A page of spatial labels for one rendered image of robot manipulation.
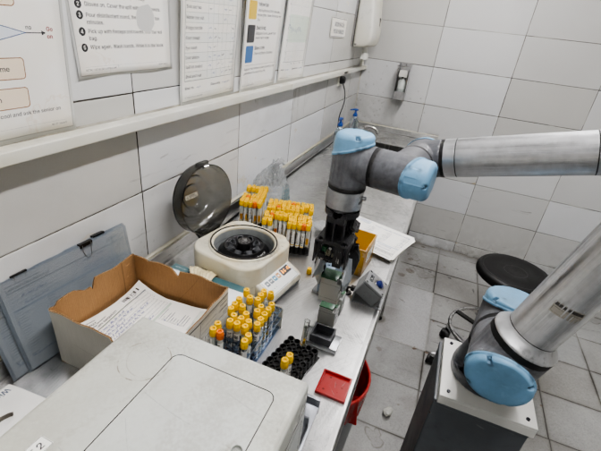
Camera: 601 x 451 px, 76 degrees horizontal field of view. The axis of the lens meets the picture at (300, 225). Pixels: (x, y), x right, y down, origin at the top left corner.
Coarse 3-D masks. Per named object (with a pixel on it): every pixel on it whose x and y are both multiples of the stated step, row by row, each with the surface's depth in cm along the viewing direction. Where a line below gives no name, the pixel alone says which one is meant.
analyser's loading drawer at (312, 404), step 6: (312, 396) 77; (306, 402) 78; (312, 402) 77; (318, 402) 76; (306, 408) 77; (312, 408) 77; (318, 408) 77; (306, 414) 76; (312, 414) 76; (306, 420) 72; (312, 420) 75; (306, 426) 72; (306, 432) 72; (300, 438) 70; (306, 438) 72; (300, 444) 70; (300, 450) 69
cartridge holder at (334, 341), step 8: (312, 328) 101; (320, 328) 100; (328, 328) 99; (312, 336) 96; (320, 336) 95; (328, 336) 99; (336, 336) 99; (312, 344) 96; (320, 344) 96; (328, 344) 95; (336, 344) 97; (328, 352) 96
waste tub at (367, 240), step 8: (360, 232) 134; (368, 232) 133; (360, 240) 135; (368, 240) 134; (360, 248) 136; (368, 248) 124; (360, 256) 123; (368, 256) 129; (360, 264) 124; (360, 272) 125
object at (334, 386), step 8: (328, 376) 89; (336, 376) 89; (344, 376) 89; (320, 384) 87; (328, 384) 87; (336, 384) 87; (344, 384) 88; (320, 392) 84; (328, 392) 85; (336, 392) 85; (344, 392) 86; (336, 400) 83; (344, 400) 83
